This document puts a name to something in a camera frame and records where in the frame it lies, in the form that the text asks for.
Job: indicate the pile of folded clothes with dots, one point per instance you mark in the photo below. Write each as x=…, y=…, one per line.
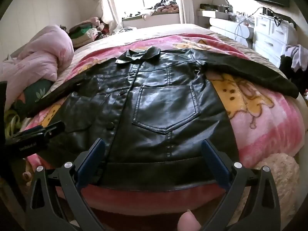
x=84, y=32

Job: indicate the green leaf-print pillow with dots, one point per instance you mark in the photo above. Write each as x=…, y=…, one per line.
x=36, y=91

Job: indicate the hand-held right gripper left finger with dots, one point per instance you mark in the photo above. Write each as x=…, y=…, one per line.
x=93, y=160

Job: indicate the person's right hand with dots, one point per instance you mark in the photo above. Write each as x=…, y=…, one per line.
x=189, y=222

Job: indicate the white curtain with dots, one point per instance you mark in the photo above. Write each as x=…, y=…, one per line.
x=185, y=2
x=109, y=4

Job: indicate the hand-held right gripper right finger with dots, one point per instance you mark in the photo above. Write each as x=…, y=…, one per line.
x=216, y=161

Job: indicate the white dresser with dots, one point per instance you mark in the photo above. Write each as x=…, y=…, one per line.
x=269, y=36

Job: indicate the lavender cloth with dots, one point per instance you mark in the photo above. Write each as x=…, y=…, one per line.
x=298, y=55

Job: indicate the yellow-green cloth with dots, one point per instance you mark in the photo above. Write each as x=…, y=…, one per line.
x=12, y=122

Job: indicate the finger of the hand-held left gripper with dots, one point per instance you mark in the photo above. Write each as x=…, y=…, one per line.
x=54, y=128

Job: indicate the black storage box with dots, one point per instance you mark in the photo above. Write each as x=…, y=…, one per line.
x=209, y=6

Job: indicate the pink quilt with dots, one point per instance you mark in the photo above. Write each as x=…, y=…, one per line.
x=36, y=53

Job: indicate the white vanity desk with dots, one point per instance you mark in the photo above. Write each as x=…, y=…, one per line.
x=226, y=25

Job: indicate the dark cloth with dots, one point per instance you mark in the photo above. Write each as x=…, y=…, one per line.
x=286, y=65

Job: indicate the clothes heap on windowsill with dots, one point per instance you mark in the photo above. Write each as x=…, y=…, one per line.
x=166, y=6

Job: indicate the pink printed blanket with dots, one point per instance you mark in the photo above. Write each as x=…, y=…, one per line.
x=264, y=125

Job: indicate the black leather jacket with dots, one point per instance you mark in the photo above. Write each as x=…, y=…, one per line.
x=156, y=105

